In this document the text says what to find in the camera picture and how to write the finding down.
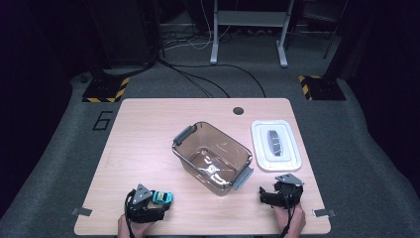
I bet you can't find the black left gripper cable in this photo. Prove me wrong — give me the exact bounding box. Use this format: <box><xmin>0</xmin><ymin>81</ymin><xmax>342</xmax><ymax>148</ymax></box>
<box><xmin>123</xmin><ymin>188</ymin><xmax>137</xmax><ymax>238</ymax></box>

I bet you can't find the person's left hand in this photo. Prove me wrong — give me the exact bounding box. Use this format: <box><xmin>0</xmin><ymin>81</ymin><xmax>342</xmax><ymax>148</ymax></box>
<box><xmin>117</xmin><ymin>213</ymin><xmax>157</xmax><ymax>238</ymax></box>

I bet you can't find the striped black stand base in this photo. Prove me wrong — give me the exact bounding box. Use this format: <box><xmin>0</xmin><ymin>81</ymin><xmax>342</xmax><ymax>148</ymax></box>
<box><xmin>81</xmin><ymin>76</ymin><xmax>131</xmax><ymax>103</ymax></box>
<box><xmin>298</xmin><ymin>74</ymin><xmax>347</xmax><ymax>101</ymax></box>

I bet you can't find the long black floor cable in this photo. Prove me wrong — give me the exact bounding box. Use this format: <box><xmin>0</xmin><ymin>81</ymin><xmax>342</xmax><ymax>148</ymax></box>
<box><xmin>157</xmin><ymin>58</ymin><xmax>267</xmax><ymax>99</ymax></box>

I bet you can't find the person's right hand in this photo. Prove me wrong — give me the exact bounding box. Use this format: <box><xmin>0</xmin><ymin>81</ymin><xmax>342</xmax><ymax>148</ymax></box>
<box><xmin>272</xmin><ymin>202</ymin><xmax>307</xmax><ymax>238</ymax></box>

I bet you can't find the white box lid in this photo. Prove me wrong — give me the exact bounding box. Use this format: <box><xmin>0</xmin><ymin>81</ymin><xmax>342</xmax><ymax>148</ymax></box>
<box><xmin>251</xmin><ymin>119</ymin><xmax>303</xmax><ymax>173</ymax></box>

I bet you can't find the white floor cable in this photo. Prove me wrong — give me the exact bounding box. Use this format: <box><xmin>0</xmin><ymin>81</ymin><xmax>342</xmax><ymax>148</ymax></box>
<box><xmin>163</xmin><ymin>0</ymin><xmax>232</xmax><ymax>52</ymax></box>

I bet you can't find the white desk frame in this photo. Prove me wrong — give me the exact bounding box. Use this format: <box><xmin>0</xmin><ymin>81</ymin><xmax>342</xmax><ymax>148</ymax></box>
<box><xmin>209</xmin><ymin>0</ymin><xmax>295</xmax><ymax>68</ymax></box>

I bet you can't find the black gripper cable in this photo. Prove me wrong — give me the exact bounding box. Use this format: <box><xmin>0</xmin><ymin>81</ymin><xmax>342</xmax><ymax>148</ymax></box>
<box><xmin>123</xmin><ymin>188</ymin><xmax>137</xmax><ymax>238</ymax></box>
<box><xmin>279</xmin><ymin>197</ymin><xmax>297</xmax><ymax>238</ymax></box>

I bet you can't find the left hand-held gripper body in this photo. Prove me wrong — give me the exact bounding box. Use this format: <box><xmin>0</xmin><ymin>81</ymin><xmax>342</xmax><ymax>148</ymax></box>
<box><xmin>124</xmin><ymin>183</ymin><xmax>166</xmax><ymax>223</ymax></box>

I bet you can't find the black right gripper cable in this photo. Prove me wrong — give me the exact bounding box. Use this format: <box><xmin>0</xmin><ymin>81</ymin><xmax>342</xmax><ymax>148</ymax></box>
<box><xmin>279</xmin><ymin>197</ymin><xmax>297</xmax><ymax>238</ymax></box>

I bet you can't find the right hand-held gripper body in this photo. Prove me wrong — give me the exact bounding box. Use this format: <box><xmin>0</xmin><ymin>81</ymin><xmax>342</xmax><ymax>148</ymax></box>
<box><xmin>272</xmin><ymin>173</ymin><xmax>305</xmax><ymax>210</ymax></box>

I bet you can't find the cyan toy car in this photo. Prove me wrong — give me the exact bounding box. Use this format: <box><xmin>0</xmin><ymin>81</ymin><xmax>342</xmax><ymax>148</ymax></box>
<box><xmin>151</xmin><ymin>190</ymin><xmax>174</xmax><ymax>205</ymax></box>

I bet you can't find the transparent brown storage box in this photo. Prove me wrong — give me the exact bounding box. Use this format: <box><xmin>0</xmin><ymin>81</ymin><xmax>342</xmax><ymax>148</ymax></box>
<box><xmin>171</xmin><ymin>121</ymin><xmax>256</xmax><ymax>197</ymax></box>

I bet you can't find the grey metal table bracket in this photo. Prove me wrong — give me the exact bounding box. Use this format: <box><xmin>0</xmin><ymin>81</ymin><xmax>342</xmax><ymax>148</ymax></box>
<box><xmin>70</xmin><ymin>206</ymin><xmax>93</xmax><ymax>217</ymax></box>
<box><xmin>312</xmin><ymin>208</ymin><xmax>337</xmax><ymax>218</ymax></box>

